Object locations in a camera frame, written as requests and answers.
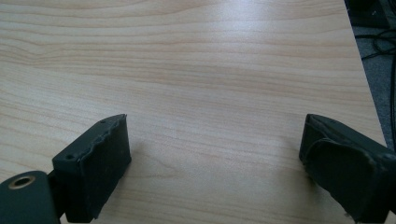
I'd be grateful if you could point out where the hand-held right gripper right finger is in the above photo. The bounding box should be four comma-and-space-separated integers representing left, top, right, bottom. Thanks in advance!
298, 113, 396, 224

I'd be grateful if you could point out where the black cable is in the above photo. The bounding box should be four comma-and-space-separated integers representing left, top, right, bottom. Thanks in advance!
354, 28, 396, 147

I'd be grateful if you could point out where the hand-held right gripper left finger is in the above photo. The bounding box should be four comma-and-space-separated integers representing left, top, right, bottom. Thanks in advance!
51, 113, 133, 224

